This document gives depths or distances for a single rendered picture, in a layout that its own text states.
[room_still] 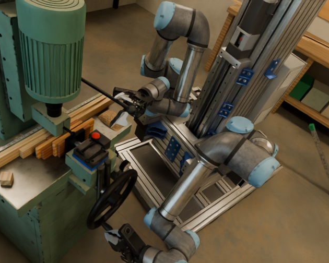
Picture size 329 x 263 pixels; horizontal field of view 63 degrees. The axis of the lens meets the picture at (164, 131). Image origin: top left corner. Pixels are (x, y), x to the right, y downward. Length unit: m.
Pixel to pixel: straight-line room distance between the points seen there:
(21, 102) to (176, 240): 0.74
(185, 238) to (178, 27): 0.82
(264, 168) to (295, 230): 1.76
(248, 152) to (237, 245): 1.41
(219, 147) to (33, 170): 0.67
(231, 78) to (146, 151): 1.00
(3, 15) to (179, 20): 0.61
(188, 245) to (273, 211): 1.63
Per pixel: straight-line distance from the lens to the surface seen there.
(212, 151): 0.91
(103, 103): 1.30
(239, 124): 1.31
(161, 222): 1.03
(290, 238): 2.55
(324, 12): 3.84
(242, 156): 0.89
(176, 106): 1.28
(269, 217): 2.53
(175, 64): 1.51
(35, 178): 1.07
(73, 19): 0.79
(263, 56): 1.37
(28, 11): 0.79
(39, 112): 1.10
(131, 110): 0.96
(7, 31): 0.95
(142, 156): 2.06
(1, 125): 1.26
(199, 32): 1.18
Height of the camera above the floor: 1.80
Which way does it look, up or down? 44 degrees down
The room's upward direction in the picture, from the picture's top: 22 degrees clockwise
